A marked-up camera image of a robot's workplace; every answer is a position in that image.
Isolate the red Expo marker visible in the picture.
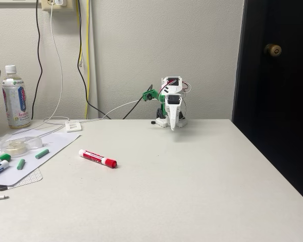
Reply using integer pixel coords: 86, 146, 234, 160
78, 149, 118, 169

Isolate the dark door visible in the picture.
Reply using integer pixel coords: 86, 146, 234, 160
231, 0, 303, 208

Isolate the brass door knob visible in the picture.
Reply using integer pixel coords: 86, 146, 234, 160
264, 43, 283, 58

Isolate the white paper sheet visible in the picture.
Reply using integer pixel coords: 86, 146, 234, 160
0, 128, 81, 187

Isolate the clear tape dispenser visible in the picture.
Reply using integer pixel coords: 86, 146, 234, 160
1, 136, 43, 155

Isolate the jasmine tea plastic bottle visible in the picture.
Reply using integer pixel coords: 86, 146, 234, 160
2, 65, 31, 130

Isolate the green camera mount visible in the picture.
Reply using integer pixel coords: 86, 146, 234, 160
141, 89, 167, 114

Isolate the black camera cable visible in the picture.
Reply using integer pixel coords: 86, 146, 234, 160
122, 84, 154, 119

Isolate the black power cable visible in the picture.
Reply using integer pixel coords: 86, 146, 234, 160
77, 15, 112, 119

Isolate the long yellow cable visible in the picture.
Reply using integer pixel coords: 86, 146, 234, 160
84, 0, 91, 119

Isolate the white wall conduit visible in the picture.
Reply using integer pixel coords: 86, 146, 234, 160
89, 0, 98, 119

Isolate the white switch plate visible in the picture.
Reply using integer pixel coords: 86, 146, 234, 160
65, 120, 83, 133

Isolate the white charging cable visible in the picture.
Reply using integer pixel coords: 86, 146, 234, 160
12, 2, 71, 138

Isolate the thin black wall cable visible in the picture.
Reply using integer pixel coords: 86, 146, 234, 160
31, 0, 43, 120

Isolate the beige wall outlet plate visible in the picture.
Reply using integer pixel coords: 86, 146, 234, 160
41, 0, 75, 13

